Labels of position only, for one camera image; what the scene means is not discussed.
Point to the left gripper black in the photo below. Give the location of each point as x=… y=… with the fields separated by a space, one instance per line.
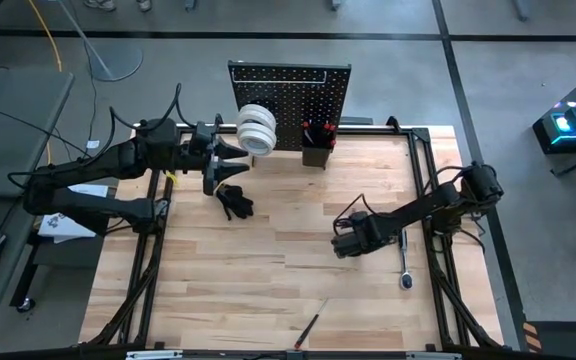
x=198 y=157

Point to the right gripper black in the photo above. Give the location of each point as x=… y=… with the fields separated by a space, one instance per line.
x=360 y=237

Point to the black backpack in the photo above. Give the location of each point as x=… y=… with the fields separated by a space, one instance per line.
x=238 y=200

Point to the lilac ballpoint pen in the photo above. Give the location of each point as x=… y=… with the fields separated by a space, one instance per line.
x=310 y=136

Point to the black perforated peg board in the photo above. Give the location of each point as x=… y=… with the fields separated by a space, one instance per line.
x=308 y=100

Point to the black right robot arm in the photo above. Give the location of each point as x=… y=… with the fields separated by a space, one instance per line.
x=428 y=205

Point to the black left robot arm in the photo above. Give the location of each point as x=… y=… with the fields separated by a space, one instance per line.
x=93 y=165

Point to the black plastic hanging bin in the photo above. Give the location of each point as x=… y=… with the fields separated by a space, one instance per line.
x=318 y=156

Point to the gray round-base floor stand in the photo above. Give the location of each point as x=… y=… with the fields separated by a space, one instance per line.
x=118 y=60

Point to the white printed paper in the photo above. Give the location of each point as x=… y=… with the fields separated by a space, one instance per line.
x=58 y=225

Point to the person's feet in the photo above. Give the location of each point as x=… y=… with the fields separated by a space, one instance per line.
x=100 y=4

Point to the gray side desk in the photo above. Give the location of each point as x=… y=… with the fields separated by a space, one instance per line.
x=8 y=125

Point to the black mat with orange stripes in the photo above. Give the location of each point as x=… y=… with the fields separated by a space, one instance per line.
x=568 y=345

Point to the black caster wheel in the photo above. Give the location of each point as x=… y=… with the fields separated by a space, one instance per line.
x=26 y=304

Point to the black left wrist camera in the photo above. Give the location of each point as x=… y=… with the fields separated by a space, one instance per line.
x=205 y=134

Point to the black metal table frame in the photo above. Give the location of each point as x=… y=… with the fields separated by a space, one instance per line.
x=443 y=300

